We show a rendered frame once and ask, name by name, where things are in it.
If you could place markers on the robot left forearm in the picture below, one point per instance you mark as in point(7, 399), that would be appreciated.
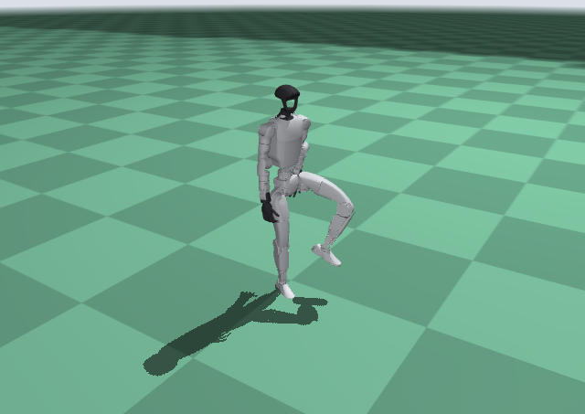
point(298, 167)

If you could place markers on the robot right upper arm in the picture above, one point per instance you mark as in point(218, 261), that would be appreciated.
point(266, 132)

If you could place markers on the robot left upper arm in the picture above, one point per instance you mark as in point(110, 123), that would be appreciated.
point(306, 125)

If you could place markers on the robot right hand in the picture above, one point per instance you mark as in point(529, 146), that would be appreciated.
point(267, 210)

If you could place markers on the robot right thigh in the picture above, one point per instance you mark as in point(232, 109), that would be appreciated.
point(280, 206)

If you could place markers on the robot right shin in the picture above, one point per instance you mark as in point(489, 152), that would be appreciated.
point(282, 261)

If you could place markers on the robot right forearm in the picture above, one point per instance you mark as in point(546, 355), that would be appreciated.
point(264, 183)

